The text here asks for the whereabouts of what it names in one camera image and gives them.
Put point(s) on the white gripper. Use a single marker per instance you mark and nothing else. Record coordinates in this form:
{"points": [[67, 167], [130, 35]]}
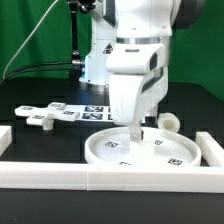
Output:
{"points": [[138, 82]]}

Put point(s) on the white front fence bar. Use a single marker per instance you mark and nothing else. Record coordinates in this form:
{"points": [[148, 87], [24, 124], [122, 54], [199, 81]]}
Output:
{"points": [[26, 175]]}

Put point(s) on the white round table top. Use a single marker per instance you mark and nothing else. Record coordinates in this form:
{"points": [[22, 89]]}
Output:
{"points": [[159, 148]]}

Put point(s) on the white fence bar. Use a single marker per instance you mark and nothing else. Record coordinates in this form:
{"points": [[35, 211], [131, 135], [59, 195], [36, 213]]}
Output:
{"points": [[212, 152], [26, 175]]}

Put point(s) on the white right fence bar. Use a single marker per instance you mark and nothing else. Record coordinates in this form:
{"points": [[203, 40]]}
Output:
{"points": [[212, 152]]}

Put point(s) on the white left fence block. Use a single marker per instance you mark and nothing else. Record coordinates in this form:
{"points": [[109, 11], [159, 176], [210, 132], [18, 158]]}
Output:
{"points": [[5, 138]]}

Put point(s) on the white marker sheet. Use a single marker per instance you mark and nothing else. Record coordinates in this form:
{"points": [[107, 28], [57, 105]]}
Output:
{"points": [[89, 113]]}

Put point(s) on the white cross table base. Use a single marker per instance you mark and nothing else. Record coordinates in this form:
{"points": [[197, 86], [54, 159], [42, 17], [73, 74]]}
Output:
{"points": [[45, 117]]}

